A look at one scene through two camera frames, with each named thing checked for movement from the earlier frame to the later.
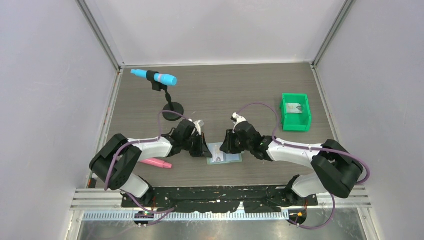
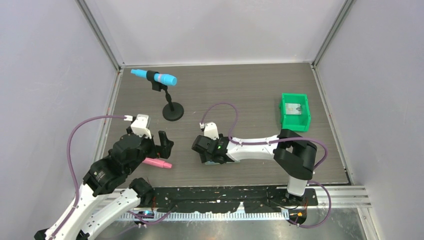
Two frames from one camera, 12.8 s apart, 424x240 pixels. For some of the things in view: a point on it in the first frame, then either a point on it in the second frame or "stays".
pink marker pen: [156, 162] stays
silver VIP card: [293, 108] stays
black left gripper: [202, 150] → [164, 150]
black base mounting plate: [220, 199] stays
